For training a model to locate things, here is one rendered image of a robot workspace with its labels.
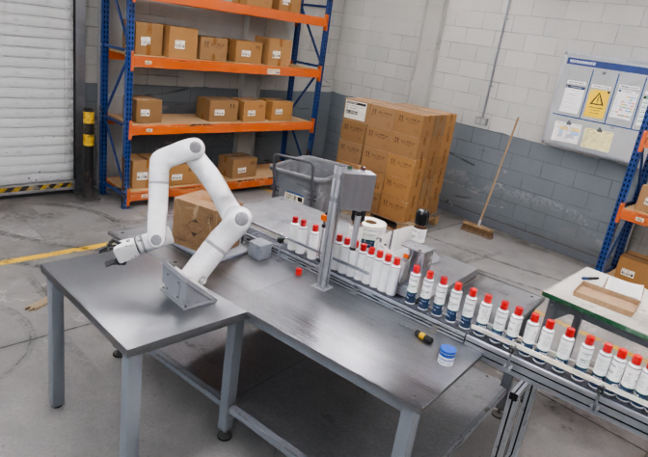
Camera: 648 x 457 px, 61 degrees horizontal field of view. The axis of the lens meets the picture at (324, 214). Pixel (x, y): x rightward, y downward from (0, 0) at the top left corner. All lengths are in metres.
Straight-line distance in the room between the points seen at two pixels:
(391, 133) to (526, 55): 1.93
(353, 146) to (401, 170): 0.72
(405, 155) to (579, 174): 2.02
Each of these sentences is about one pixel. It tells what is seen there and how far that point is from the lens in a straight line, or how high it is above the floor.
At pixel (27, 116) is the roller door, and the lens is 6.48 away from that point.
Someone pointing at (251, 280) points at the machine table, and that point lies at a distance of 2.93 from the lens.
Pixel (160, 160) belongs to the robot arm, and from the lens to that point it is 2.66.
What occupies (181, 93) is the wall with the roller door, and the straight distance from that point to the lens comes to 7.33.
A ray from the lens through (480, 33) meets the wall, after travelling 7.57.
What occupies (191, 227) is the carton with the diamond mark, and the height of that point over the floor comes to 0.98.
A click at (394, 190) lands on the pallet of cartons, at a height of 0.49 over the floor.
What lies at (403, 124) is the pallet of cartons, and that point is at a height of 1.24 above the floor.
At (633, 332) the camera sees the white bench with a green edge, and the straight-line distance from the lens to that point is 3.55.
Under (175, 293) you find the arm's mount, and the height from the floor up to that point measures 0.88.
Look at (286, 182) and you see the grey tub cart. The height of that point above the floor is 0.67.
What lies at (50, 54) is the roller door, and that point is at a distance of 6.46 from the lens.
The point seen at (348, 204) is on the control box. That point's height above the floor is 1.31.
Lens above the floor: 2.11
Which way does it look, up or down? 18 degrees down
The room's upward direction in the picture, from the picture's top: 8 degrees clockwise
